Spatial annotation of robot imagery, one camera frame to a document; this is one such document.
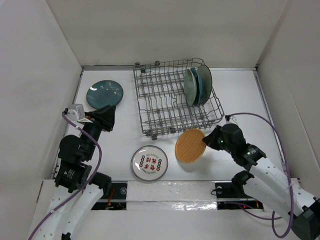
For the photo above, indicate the grey wire dish rack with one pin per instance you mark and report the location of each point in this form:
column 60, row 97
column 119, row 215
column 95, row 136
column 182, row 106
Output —
column 161, row 100

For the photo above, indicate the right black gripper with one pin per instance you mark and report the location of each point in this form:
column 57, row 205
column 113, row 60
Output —
column 210, row 139

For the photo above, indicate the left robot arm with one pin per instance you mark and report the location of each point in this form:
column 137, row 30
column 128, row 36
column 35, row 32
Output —
column 78, row 184

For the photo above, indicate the teal scalloped plate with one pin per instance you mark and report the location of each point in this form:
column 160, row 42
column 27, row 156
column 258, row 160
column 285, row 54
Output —
column 199, row 90

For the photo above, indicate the cream plate tree drawing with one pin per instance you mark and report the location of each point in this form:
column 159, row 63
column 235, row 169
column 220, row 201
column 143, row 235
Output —
column 205, row 83

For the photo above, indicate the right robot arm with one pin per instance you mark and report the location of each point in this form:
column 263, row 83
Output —
column 263, row 181

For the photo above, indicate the light green flower plate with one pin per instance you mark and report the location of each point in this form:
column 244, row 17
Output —
column 189, row 87

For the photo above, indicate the dark teal blossom plate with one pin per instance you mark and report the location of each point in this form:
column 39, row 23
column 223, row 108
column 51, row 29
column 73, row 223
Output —
column 104, row 93

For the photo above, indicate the round woven bamboo tray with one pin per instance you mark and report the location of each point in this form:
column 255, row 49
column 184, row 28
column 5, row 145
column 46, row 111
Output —
column 190, row 146

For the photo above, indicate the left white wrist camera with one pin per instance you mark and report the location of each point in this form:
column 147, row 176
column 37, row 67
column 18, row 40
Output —
column 74, row 113

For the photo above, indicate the white plate red characters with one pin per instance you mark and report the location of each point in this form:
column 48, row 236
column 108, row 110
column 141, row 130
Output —
column 149, row 163

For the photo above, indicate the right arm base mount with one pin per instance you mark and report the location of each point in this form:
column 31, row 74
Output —
column 228, row 197

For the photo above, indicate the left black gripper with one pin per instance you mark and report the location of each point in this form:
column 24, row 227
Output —
column 104, row 117

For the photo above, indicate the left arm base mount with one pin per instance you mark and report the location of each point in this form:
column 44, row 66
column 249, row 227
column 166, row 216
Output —
column 116, row 200

